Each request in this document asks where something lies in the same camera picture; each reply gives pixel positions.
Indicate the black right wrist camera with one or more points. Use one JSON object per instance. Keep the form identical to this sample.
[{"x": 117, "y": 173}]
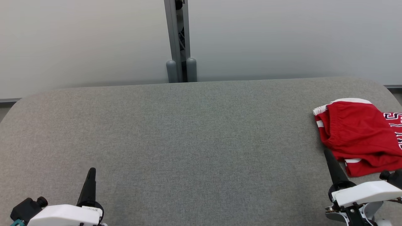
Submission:
[{"x": 394, "y": 177}]

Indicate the grey fabric sofa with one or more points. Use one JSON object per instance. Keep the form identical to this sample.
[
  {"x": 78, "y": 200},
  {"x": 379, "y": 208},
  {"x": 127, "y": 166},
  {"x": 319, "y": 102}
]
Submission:
[{"x": 188, "y": 141}]

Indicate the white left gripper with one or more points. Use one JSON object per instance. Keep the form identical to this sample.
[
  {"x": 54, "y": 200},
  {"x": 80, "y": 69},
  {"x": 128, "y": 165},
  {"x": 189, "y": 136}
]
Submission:
[{"x": 62, "y": 216}]

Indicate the red shorts with white stripes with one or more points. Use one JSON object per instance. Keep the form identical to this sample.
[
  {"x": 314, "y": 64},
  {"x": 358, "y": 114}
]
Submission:
[{"x": 355, "y": 131}]

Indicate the red Bulls basketball jersey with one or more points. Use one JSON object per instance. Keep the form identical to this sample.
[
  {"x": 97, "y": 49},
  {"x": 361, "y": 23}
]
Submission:
[{"x": 397, "y": 130}]

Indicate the grey cylindrical post foot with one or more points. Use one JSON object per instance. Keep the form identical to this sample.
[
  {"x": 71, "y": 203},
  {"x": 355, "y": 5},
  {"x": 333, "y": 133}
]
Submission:
[
  {"x": 191, "y": 69},
  {"x": 171, "y": 72}
]

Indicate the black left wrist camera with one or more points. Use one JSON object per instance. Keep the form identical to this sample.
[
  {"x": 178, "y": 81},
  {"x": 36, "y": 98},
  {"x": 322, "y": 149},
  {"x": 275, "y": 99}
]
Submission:
[{"x": 25, "y": 209}]

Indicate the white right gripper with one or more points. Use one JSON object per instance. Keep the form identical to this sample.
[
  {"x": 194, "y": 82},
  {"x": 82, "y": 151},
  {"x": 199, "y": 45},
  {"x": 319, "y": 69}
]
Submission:
[{"x": 367, "y": 192}]

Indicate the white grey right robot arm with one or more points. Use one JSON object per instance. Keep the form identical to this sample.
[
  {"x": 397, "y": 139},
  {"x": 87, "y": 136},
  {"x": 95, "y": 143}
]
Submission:
[{"x": 355, "y": 215}]

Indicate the teal left camera connector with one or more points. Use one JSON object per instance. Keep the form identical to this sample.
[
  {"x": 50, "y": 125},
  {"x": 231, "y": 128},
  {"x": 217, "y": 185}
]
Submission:
[{"x": 17, "y": 223}]

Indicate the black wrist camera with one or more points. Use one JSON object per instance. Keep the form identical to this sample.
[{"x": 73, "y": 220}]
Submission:
[
  {"x": 394, "y": 177},
  {"x": 25, "y": 209}
]

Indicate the grey metal partition post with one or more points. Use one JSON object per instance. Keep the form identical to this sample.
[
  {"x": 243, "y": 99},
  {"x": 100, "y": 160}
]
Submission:
[{"x": 172, "y": 31}]

